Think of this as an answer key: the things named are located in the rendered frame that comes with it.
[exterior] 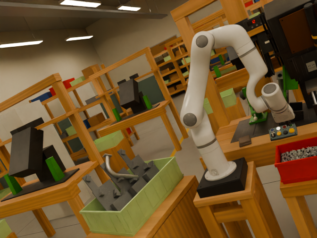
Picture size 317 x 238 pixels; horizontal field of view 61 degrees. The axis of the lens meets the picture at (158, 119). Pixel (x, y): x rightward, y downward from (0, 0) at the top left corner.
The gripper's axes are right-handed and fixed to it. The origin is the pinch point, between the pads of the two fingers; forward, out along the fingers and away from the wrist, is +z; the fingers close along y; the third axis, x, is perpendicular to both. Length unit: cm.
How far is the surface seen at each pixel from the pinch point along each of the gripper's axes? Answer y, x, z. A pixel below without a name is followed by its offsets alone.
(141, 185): -100, -21, -1
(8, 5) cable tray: -306, 241, -102
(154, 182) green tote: -83, -25, -8
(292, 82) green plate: 7.1, 30.6, 4.3
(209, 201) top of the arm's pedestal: -45, -42, -8
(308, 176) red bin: 3.9, -34.1, -1.3
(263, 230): -24, -54, 11
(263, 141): -17.1, -1.4, 12.2
